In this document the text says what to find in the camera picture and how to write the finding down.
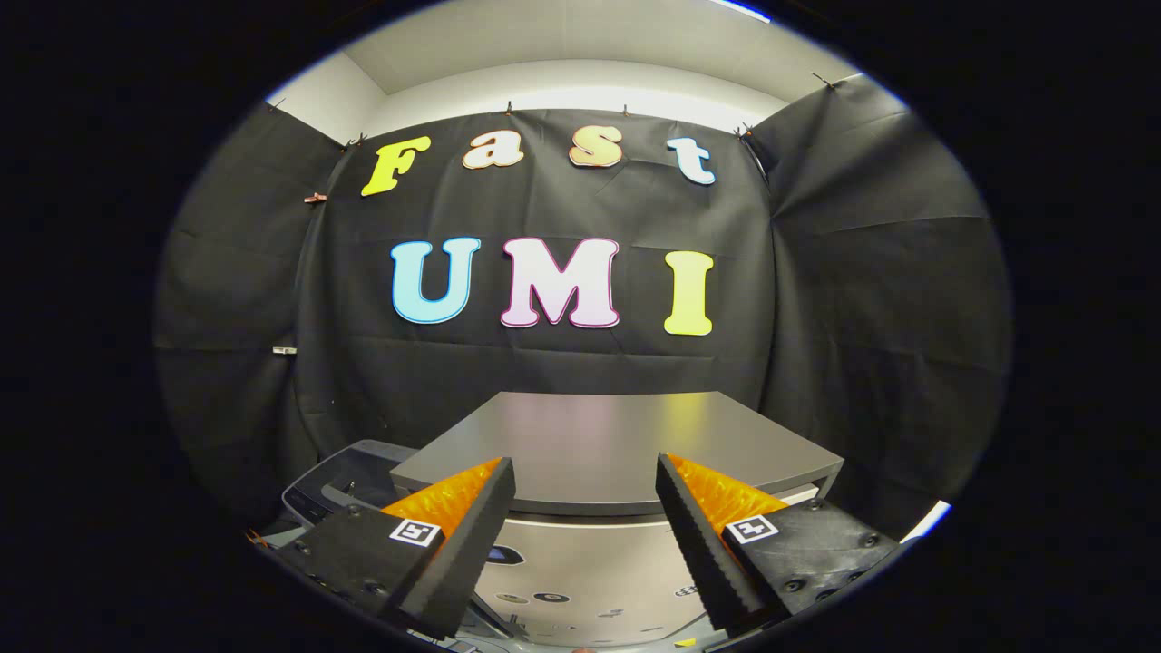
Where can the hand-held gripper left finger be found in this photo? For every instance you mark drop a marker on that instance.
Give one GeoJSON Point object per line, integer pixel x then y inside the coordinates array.
{"type": "Point", "coordinates": [472, 544]}

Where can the black backdrop cloth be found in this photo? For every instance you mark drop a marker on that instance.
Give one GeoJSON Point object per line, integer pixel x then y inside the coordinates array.
{"type": "Point", "coordinates": [562, 363]}

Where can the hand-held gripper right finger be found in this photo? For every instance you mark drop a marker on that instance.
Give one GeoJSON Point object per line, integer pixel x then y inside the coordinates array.
{"type": "Point", "coordinates": [703, 544]}

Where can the grey cabinet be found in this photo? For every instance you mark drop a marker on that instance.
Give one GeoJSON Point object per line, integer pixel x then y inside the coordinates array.
{"type": "Point", "coordinates": [599, 444]}

